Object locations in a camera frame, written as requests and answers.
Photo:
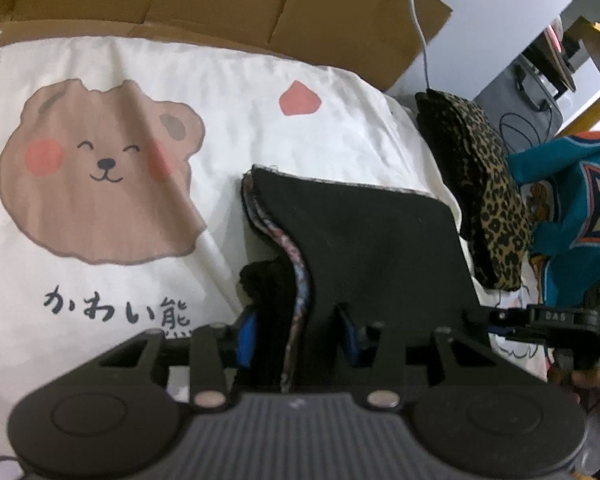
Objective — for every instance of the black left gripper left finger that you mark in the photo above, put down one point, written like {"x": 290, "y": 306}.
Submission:
{"x": 214, "y": 349}

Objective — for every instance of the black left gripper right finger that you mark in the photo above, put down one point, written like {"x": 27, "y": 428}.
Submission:
{"x": 369, "y": 358}

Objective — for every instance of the black knit garment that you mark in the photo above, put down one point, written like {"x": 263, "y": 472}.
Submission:
{"x": 348, "y": 245}

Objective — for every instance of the person's right hand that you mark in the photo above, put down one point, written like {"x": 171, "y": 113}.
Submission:
{"x": 576, "y": 381}

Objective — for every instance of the teal patterned cloth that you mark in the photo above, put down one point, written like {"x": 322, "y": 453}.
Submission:
{"x": 569, "y": 238}

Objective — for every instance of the white cartoon bear bedsheet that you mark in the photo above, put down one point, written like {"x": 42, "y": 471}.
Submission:
{"x": 120, "y": 162}

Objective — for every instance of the leopard print garment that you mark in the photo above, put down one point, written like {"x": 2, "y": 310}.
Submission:
{"x": 471, "y": 159}

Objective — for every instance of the brown cardboard sheet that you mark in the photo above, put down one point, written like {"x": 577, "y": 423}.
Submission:
{"x": 376, "y": 39}

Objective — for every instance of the yellow wooden furniture frame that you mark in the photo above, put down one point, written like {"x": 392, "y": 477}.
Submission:
{"x": 582, "y": 106}

